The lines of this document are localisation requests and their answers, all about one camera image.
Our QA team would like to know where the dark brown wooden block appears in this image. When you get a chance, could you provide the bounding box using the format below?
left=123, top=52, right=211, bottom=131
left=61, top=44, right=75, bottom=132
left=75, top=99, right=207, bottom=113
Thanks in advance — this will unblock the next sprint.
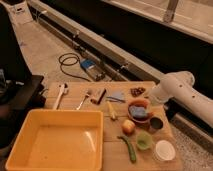
left=91, top=88, right=106, bottom=105

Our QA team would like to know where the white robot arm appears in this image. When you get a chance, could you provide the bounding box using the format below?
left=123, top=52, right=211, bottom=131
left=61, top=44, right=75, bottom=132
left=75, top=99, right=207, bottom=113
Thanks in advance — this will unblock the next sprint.
left=148, top=71, right=213, bottom=128

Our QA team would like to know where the metal frame rail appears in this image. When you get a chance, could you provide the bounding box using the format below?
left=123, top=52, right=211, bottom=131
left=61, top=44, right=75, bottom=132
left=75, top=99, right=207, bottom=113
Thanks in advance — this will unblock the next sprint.
left=27, top=0, right=213, bottom=126

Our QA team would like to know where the yellow corn cob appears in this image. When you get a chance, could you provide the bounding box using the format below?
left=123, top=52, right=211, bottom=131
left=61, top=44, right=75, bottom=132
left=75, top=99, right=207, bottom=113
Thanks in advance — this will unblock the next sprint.
left=107, top=101, right=117, bottom=121

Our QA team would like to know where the blue power box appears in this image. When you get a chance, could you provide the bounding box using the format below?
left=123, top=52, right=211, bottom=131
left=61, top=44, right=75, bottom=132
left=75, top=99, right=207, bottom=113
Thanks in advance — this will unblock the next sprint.
left=80, top=59, right=105, bottom=81

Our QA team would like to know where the yellow plastic bin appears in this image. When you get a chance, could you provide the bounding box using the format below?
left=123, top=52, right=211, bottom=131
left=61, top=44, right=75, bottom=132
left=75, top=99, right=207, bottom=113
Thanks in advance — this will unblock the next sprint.
left=5, top=109, right=103, bottom=171

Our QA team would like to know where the peach fruit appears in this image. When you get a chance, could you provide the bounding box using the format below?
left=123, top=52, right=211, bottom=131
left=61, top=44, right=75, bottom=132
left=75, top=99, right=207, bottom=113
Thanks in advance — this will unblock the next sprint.
left=122, top=120, right=135, bottom=135

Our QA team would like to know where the white floor box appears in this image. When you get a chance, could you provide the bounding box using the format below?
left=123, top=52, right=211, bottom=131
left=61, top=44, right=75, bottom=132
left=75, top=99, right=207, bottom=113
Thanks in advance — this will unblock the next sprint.
left=9, top=1, right=33, bottom=26

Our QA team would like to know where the green cucumber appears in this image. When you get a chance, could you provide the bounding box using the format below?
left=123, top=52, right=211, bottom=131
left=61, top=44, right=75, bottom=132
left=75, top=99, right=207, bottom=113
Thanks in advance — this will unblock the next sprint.
left=117, top=135, right=137, bottom=163

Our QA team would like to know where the orange bowl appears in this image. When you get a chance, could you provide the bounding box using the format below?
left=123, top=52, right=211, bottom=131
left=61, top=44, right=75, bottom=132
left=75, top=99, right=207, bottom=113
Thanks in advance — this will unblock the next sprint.
left=127, top=100, right=153, bottom=124

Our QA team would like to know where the dark grape cluster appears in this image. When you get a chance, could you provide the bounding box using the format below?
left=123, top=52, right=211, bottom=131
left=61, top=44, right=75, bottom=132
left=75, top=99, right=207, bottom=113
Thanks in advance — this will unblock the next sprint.
left=130, top=87, right=145, bottom=97

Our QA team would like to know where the green plastic cup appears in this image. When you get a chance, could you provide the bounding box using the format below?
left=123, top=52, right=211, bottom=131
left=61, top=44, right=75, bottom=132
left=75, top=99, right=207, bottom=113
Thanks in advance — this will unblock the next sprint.
left=136, top=131, right=153, bottom=150

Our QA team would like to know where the dark metal cup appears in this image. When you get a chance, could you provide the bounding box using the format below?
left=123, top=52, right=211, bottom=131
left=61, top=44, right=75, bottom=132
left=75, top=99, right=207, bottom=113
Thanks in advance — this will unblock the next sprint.
left=149, top=117, right=163, bottom=132

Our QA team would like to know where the black side table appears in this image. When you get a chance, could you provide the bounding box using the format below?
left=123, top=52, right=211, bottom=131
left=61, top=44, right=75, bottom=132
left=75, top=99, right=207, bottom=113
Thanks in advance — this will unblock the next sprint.
left=0, top=75, right=46, bottom=148

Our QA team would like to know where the blue sponge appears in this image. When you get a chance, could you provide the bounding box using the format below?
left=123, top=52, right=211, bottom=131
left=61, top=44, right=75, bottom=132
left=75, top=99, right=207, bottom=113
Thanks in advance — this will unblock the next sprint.
left=129, top=105, right=148, bottom=119

